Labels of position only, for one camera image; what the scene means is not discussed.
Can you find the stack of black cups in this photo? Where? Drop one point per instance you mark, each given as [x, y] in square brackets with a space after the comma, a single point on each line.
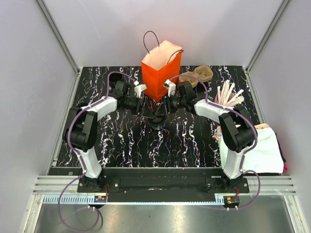
[113, 78]

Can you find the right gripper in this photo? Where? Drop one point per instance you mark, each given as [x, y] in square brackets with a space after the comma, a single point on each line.
[165, 106]

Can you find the orange paper bag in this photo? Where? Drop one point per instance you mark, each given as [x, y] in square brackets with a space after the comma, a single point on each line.
[159, 64]

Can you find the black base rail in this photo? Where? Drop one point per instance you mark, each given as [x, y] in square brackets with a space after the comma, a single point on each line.
[163, 185]

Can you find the single black lid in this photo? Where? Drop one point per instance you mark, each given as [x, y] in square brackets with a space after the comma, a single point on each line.
[157, 120]

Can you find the single black cup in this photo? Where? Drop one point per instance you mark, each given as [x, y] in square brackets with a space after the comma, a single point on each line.
[157, 127]

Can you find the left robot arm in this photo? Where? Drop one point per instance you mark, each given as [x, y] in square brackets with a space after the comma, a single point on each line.
[80, 131]

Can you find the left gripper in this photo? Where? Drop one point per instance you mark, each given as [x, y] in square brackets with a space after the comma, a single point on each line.
[146, 111]

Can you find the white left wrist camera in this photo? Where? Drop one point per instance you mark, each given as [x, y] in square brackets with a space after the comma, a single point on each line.
[139, 89]

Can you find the stack of pulp carriers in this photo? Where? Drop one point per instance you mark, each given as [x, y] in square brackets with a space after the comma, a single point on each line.
[204, 73]

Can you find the white folded cloth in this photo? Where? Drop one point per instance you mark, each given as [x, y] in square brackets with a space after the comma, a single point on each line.
[264, 158]

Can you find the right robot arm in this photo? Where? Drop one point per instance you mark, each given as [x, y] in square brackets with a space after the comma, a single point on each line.
[238, 131]

